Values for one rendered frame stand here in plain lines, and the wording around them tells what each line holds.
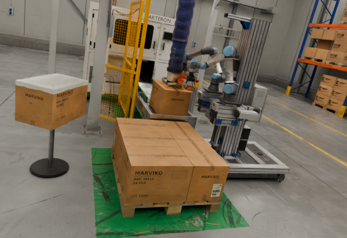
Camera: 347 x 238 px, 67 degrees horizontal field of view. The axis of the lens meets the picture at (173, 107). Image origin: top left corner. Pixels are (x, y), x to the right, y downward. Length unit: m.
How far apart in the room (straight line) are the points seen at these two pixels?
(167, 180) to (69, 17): 10.25
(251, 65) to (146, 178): 1.93
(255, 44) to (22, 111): 2.66
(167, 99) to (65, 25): 9.01
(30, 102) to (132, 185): 1.22
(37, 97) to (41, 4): 9.67
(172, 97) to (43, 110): 1.68
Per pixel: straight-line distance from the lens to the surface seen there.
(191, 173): 2.60
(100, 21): 3.96
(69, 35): 12.15
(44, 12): 12.22
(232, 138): 3.69
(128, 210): 2.64
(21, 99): 2.85
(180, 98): 3.66
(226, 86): 3.08
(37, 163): 3.39
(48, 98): 2.67
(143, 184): 2.51
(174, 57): 3.74
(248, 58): 3.43
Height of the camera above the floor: 1.71
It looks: 16 degrees down
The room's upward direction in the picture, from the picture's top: 11 degrees clockwise
